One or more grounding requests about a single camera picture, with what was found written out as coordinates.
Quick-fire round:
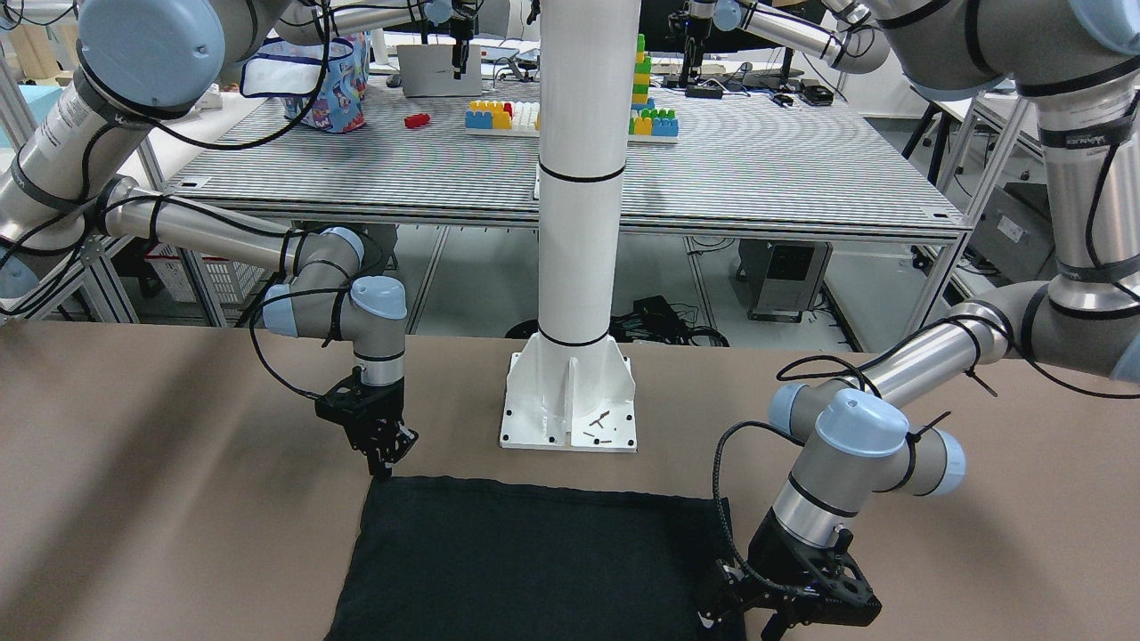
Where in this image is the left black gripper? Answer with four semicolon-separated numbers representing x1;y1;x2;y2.
697;510;881;640

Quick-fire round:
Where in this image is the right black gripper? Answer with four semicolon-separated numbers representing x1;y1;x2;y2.
314;368;420;480

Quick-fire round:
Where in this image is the black graphic t-shirt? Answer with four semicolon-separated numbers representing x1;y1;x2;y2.
327;477;746;640

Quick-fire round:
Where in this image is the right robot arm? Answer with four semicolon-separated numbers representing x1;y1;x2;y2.
3;1;420;479

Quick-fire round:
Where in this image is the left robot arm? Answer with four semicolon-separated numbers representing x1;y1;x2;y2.
685;1;1139;640

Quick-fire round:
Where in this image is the red toy block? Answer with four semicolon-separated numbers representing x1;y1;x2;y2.
404;113;432;129

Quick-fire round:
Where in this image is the blue patterned bag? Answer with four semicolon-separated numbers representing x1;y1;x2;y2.
241;32;371;133

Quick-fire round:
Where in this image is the striped metal work table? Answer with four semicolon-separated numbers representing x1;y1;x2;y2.
153;76;974;355

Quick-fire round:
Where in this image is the colourful toy block set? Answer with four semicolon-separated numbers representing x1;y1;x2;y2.
464;13;679;151

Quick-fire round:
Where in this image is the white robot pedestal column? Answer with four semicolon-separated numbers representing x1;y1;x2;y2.
500;1;640;453

